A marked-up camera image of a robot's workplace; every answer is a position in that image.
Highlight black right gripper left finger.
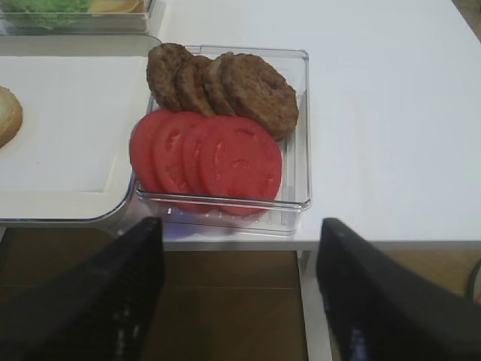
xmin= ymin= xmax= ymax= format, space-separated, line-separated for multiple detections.
xmin=1 ymin=217 xmax=165 ymax=360

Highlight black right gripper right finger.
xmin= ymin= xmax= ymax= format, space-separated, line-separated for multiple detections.
xmin=317 ymin=218 xmax=480 ymax=360

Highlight brown bun bottom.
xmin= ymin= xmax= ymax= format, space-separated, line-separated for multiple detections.
xmin=0 ymin=86 xmax=23 ymax=147

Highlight clear lettuce cheese container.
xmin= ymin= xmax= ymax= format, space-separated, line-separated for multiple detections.
xmin=1 ymin=1 xmax=165 ymax=35

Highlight green lettuce leaf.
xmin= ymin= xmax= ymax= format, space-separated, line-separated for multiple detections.
xmin=1 ymin=0 xmax=92 ymax=30

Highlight silver metal baking tray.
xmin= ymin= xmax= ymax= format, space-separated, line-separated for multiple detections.
xmin=1 ymin=35 xmax=159 ymax=225

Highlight red tomato slice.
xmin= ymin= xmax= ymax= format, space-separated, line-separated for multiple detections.
xmin=198 ymin=116 xmax=283 ymax=201
xmin=129 ymin=109 xmax=174 ymax=192
xmin=152 ymin=111 xmax=207 ymax=196
xmin=183 ymin=119 xmax=213 ymax=195

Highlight leftmost red tomato slice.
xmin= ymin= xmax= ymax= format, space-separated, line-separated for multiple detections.
xmin=129 ymin=109 xmax=174 ymax=192

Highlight rightmost red tomato slice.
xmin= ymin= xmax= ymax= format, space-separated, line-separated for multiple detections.
xmin=198 ymin=116 xmax=283 ymax=201

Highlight clear patty tomato container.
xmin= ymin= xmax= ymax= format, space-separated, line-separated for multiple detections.
xmin=130 ymin=45 xmax=312 ymax=234

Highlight white parchment paper sheet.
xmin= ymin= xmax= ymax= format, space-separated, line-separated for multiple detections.
xmin=1 ymin=56 xmax=149 ymax=192

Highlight rightmost brown meat patty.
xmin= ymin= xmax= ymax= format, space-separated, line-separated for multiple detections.
xmin=221 ymin=53 xmax=299 ymax=141

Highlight brown meat patty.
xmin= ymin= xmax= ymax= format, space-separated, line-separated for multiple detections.
xmin=147 ymin=43 xmax=193 ymax=112
xmin=221 ymin=53 xmax=299 ymax=141
xmin=203 ymin=52 xmax=236 ymax=116
xmin=175 ymin=56 xmax=215 ymax=117

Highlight leftmost brown meat patty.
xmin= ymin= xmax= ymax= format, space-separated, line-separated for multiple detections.
xmin=147 ymin=43 xmax=193 ymax=112

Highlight yellow cheese slices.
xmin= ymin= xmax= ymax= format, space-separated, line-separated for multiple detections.
xmin=88 ymin=0 xmax=145 ymax=14

